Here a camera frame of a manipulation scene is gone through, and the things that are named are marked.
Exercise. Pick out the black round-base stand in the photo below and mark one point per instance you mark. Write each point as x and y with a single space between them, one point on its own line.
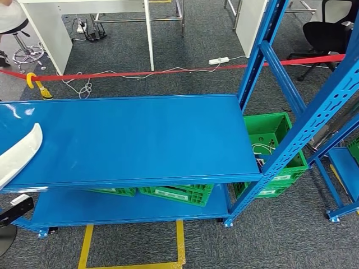
7 241

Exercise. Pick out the yellow floor tape square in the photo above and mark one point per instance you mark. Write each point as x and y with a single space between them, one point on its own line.
181 241

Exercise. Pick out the blue metal shelf rack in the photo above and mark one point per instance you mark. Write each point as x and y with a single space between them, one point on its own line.
140 137
341 170

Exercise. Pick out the white desk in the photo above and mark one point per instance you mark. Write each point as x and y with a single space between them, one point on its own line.
50 37

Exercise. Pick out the white power strip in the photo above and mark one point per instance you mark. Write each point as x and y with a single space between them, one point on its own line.
218 61
81 27

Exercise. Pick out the yellow floor tape line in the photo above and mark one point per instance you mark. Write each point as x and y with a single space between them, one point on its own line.
335 172

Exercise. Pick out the yellow hook-shaped fitting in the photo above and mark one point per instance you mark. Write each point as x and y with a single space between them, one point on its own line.
29 80

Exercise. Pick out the white curved plastic part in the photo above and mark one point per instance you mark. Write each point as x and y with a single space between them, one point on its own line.
17 159

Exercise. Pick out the chrome barrier stanchion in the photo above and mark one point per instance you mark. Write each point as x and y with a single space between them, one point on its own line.
322 138

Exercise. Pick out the white desk panel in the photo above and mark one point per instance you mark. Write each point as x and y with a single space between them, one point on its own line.
249 26

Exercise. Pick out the steel frame table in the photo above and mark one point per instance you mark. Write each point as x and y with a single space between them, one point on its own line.
183 18
301 10

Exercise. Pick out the person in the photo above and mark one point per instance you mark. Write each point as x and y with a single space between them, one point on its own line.
11 16

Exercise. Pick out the open green plastic crate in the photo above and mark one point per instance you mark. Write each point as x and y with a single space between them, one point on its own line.
264 124

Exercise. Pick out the black office chair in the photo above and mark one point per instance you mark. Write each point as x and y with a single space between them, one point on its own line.
325 37

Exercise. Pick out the red barrier tape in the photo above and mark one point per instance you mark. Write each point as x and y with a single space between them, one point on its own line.
308 60

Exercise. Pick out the black stool chrome base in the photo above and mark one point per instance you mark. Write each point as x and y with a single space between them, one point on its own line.
13 29

